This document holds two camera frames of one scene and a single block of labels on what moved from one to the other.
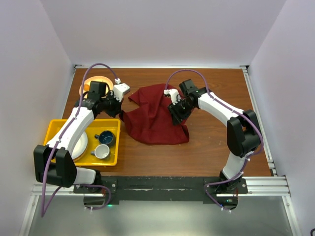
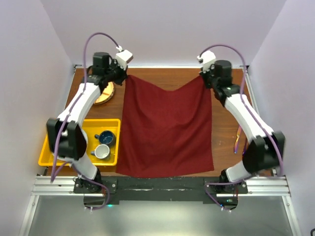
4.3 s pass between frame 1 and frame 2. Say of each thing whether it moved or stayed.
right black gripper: moved
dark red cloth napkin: moved
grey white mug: stayed
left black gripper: moved
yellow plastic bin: stayed
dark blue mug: stayed
